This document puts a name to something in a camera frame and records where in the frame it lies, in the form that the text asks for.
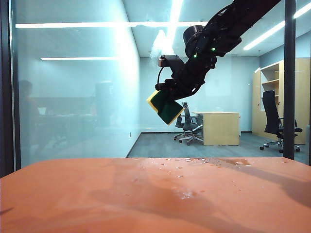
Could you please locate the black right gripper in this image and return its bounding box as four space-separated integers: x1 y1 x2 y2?
155 60 207 103

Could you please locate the green and yellow sponge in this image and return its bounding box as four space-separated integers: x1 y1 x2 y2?
146 89 185 126

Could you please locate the black mesh office chair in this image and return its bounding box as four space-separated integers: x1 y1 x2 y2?
181 102 204 146
173 113 193 142

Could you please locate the light wooden desk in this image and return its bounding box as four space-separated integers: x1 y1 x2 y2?
191 111 242 147

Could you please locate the long ceiling light strip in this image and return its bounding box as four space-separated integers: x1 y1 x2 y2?
164 0 184 54

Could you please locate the light wooden cabinet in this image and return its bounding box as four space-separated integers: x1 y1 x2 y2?
252 57 311 145

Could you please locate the large glass pane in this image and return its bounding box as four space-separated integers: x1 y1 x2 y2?
9 0 286 168

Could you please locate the tall black office chair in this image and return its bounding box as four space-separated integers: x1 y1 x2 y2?
259 90 304 153

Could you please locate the slanted ceiling light strip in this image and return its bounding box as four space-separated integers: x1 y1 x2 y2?
243 2 311 51

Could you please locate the black camera cable loop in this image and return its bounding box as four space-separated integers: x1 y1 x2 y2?
156 66 166 85

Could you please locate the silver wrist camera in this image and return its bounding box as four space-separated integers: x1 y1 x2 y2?
157 55 182 67

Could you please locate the dark vertical frame post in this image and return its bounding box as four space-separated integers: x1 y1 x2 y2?
283 0 296 161

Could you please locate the dark window frame edge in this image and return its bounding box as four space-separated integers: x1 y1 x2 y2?
0 0 21 179

